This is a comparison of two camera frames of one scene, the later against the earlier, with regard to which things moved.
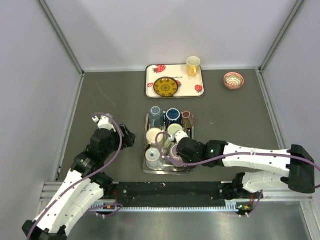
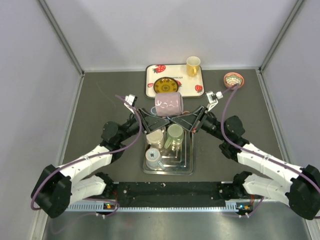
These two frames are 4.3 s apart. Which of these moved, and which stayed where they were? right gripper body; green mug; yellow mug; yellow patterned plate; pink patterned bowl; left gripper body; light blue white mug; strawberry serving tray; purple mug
Moved: purple mug; left gripper body; right gripper body
Stayed: pink patterned bowl; green mug; yellow mug; yellow patterned plate; strawberry serving tray; light blue white mug
